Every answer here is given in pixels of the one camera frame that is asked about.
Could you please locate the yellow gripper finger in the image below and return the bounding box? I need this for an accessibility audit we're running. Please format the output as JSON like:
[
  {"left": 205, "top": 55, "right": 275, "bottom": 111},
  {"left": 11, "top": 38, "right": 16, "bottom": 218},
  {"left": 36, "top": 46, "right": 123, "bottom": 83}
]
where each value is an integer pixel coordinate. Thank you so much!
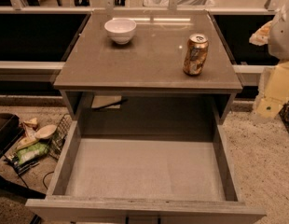
[{"left": 249, "top": 21, "right": 272, "bottom": 46}]

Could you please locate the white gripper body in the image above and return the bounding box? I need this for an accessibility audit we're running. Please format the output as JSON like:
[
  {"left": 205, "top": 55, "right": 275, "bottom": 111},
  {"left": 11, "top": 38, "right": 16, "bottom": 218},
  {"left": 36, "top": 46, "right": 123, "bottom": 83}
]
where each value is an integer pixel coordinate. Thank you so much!
[{"left": 254, "top": 61, "right": 289, "bottom": 119}]

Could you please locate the orange soda can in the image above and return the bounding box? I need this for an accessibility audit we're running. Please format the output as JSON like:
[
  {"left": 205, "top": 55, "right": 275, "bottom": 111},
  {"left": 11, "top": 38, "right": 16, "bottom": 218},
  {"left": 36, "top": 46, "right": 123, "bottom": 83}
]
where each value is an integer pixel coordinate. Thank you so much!
[{"left": 183, "top": 34, "right": 209, "bottom": 76}]

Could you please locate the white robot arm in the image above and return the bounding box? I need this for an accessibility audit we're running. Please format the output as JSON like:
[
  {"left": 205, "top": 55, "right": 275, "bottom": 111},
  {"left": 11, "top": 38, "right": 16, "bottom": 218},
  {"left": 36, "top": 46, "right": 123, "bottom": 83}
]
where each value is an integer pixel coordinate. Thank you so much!
[{"left": 249, "top": 0, "right": 289, "bottom": 118}]

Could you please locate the grey cabinet with glass top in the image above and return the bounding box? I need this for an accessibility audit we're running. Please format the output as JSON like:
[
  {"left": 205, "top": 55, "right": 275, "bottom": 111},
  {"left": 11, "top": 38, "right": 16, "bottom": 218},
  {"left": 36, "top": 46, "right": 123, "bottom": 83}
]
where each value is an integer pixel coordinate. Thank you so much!
[{"left": 54, "top": 10, "right": 242, "bottom": 119}]

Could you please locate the open grey top drawer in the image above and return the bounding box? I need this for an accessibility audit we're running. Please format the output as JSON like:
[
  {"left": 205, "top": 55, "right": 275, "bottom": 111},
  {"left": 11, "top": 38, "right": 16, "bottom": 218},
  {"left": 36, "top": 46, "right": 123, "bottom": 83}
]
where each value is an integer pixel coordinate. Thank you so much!
[{"left": 25, "top": 105, "right": 267, "bottom": 224}]

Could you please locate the white ceramic bowl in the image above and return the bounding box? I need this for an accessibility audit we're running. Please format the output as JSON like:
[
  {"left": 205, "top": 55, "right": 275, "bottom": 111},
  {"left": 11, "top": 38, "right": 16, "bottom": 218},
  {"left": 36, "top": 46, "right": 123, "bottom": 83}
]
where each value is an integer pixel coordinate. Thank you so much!
[{"left": 104, "top": 18, "right": 137, "bottom": 45}]

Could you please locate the beige bowl on floor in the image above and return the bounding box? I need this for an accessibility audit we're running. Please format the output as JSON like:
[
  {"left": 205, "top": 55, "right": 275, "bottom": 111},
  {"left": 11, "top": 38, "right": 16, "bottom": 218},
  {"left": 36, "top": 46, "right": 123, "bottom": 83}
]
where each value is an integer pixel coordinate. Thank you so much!
[{"left": 34, "top": 124, "right": 57, "bottom": 139}]

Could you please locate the green snack bag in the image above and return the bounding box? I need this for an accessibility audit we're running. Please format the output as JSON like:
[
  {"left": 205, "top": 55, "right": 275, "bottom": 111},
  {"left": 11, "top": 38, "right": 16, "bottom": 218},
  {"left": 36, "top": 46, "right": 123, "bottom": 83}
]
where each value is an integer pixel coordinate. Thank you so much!
[{"left": 16, "top": 142, "right": 49, "bottom": 165}]

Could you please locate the yellow snack packet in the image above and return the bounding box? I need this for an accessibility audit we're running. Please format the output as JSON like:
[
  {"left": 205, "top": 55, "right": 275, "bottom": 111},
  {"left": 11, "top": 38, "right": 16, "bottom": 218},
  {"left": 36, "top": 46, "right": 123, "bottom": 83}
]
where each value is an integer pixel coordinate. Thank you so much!
[{"left": 16, "top": 118, "right": 38, "bottom": 150}]

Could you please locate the black bin on floor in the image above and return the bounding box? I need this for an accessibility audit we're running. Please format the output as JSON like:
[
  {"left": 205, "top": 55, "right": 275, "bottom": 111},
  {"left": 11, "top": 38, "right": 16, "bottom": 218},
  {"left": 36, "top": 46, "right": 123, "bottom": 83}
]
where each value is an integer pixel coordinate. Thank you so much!
[{"left": 0, "top": 113, "right": 24, "bottom": 159}]

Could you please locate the black wire basket left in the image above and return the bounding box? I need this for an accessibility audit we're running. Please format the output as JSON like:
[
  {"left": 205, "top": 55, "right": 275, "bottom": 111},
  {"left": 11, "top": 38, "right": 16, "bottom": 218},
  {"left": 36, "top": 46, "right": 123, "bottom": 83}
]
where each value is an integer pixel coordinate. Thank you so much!
[{"left": 48, "top": 114, "right": 72, "bottom": 161}]

